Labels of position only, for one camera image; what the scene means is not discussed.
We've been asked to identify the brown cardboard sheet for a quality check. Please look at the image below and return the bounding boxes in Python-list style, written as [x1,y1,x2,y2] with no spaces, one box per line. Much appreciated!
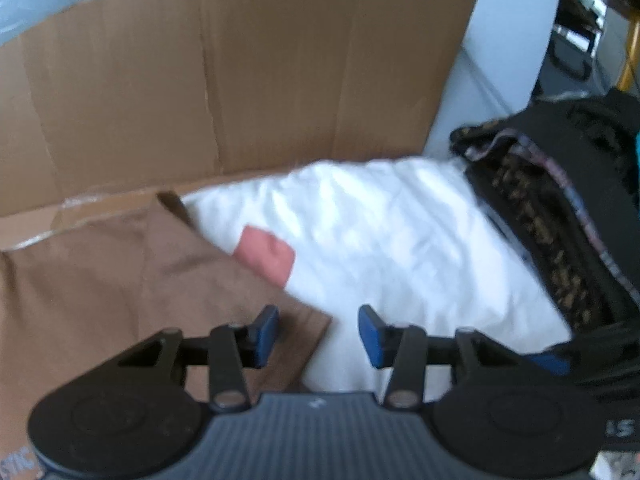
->
[1,0,476,248]

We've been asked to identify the brown t-shirt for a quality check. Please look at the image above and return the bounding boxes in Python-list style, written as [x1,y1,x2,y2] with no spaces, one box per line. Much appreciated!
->
[1,193,330,453]

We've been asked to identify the dark patterned clothes pile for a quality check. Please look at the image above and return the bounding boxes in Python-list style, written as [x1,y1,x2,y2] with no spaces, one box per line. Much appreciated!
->
[448,86,640,391]

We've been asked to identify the white patterned bed sheet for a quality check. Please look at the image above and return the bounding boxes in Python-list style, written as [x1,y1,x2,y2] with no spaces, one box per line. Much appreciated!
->
[183,157,570,393]

